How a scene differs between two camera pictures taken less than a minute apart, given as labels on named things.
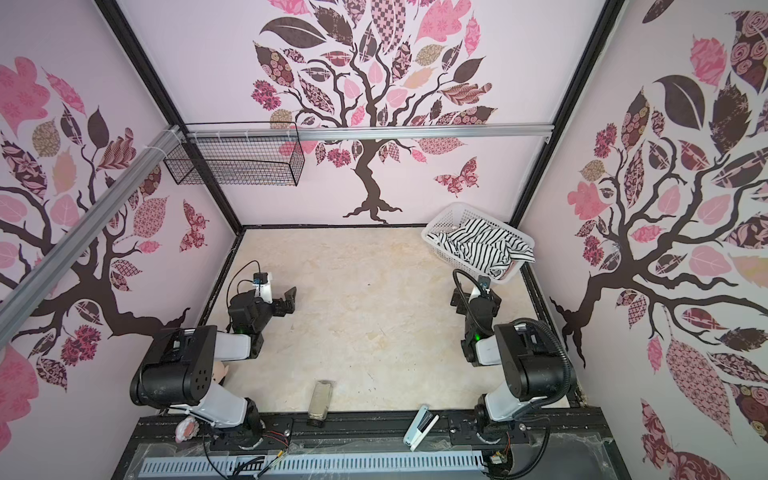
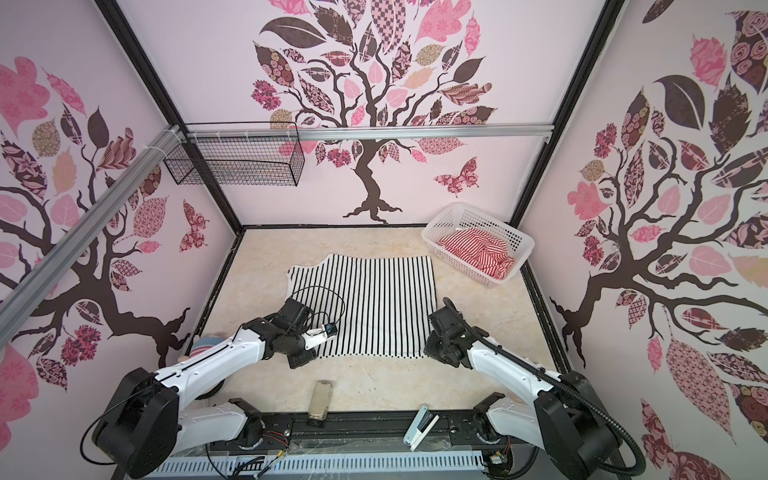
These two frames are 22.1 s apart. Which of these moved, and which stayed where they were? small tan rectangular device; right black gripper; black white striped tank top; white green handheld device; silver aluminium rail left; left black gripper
Moved: black white striped tank top; left black gripper; right black gripper
Stayed: white green handheld device; small tan rectangular device; silver aluminium rail left
